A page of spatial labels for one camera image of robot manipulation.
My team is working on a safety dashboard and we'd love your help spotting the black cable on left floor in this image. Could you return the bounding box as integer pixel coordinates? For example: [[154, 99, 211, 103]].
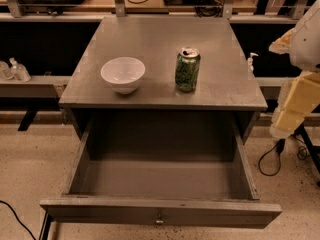
[[0, 199, 37, 240]]

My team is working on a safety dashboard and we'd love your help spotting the open grey top drawer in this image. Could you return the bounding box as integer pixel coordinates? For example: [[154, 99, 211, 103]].
[[41, 110, 282, 228]]

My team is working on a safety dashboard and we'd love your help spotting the metal drawer knob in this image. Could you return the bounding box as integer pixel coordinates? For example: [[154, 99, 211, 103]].
[[155, 212, 164, 226]]

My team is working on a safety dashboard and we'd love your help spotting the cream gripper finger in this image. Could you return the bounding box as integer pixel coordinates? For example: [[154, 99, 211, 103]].
[[269, 28, 295, 55], [270, 71, 320, 139]]

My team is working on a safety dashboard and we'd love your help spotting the clear bottle on shelf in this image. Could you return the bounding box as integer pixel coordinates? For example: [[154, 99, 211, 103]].
[[9, 58, 31, 82]]

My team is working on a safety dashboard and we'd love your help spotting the green soda can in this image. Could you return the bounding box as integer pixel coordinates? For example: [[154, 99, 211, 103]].
[[175, 47, 201, 92]]

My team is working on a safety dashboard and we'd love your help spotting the white pump bottle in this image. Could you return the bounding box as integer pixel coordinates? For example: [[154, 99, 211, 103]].
[[247, 52, 259, 72]]

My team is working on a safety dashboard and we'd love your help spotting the white ceramic bowl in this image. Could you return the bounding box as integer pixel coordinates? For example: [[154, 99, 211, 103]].
[[100, 57, 146, 94]]

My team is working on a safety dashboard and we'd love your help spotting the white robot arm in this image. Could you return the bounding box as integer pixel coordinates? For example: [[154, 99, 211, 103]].
[[269, 0, 320, 139]]

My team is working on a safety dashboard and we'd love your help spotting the grey wooden cabinet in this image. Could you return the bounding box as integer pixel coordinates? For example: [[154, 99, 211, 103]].
[[60, 15, 267, 140]]

